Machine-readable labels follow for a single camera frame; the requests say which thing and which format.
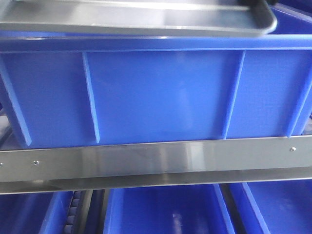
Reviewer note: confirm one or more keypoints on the small silver ridged tray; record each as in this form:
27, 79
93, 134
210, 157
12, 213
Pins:
194, 18

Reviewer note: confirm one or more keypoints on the large blue plastic box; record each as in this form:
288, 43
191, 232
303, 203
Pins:
62, 90

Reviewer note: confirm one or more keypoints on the blue bin lower centre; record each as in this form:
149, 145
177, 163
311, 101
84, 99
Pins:
188, 209

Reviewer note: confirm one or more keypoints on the blue bin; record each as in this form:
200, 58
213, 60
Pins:
38, 213
276, 207
188, 209

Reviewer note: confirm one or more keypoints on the lower roller track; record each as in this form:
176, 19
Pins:
72, 215

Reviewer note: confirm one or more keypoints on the blue bin lower left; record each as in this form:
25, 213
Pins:
38, 213

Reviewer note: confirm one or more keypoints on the blue bin lower right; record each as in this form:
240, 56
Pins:
276, 207

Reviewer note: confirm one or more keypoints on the lower steel rack rail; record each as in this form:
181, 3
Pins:
155, 164

